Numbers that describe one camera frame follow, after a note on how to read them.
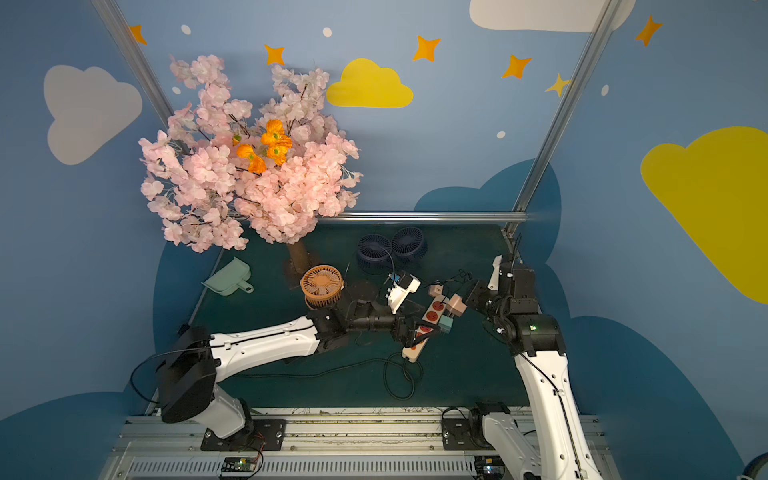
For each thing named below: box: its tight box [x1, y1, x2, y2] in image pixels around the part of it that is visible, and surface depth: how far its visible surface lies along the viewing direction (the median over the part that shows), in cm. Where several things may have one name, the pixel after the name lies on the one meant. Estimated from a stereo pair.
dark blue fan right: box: [391, 226, 428, 261], surface depth 109 cm
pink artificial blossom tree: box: [139, 54, 363, 274], surface depth 65 cm
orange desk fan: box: [300, 264, 345, 308], surface depth 97 cm
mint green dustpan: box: [201, 257, 254, 296], surface depth 109 cm
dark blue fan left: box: [357, 234, 394, 274], surface depth 106 cm
